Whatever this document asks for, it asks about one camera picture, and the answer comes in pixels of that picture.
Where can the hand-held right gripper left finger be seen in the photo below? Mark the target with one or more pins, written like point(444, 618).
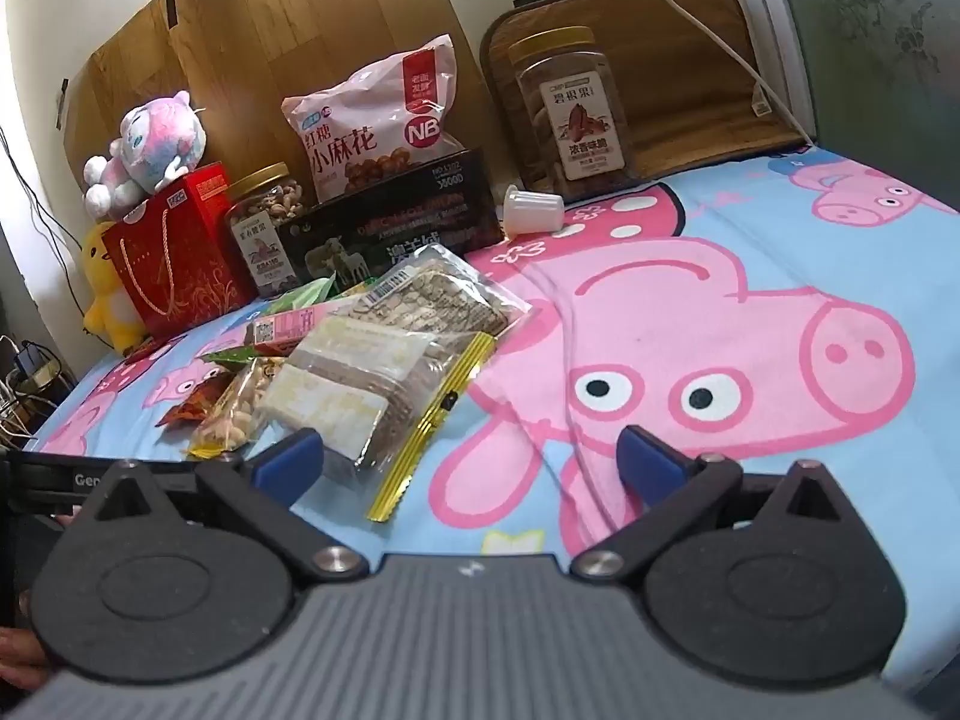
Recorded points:
point(289, 461)

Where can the large pink snack bag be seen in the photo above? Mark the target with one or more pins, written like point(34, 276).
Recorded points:
point(367, 135)

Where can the brown woven seat cushion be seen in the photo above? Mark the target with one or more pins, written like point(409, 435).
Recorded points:
point(675, 52)

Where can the red gift bag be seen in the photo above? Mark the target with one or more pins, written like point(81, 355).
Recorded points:
point(172, 262)

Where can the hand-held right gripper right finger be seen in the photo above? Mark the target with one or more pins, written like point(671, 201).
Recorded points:
point(649, 465)

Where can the orange snack packet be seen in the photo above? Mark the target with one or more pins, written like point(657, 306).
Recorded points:
point(195, 401)

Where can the black cardboard box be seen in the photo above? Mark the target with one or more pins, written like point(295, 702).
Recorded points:
point(390, 232)

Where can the small green snack packet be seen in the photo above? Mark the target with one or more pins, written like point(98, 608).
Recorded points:
point(229, 358)

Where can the small gold-lid nut jar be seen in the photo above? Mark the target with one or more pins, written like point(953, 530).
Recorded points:
point(259, 240)

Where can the green cracker packet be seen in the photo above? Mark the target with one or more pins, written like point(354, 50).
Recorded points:
point(300, 294)

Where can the pink and blue plush toy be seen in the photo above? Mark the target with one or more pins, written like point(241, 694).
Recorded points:
point(161, 139)

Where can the frosted glass door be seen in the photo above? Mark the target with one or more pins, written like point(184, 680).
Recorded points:
point(885, 52)

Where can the yellow duck plush toy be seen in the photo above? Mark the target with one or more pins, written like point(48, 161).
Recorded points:
point(105, 292)

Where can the clear bag of seed crackers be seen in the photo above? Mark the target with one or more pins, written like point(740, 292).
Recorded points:
point(420, 300)

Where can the person's left hand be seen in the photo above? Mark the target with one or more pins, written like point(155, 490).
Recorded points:
point(19, 656)

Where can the small white plastic cup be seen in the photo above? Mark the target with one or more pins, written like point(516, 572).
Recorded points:
point(532, 211)

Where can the wood-pattern wall board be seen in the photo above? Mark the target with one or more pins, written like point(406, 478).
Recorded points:
point(262, 30)

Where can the tall yellow-lid nut jar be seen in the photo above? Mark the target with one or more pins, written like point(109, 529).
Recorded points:
point(577, 127)

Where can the clear peanut packet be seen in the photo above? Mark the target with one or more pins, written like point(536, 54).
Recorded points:
point(236, 405)

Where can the pink snack packet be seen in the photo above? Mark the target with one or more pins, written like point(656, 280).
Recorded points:
point(289, 326)

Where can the printed blanket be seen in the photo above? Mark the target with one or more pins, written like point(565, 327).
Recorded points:
point(750, 277)

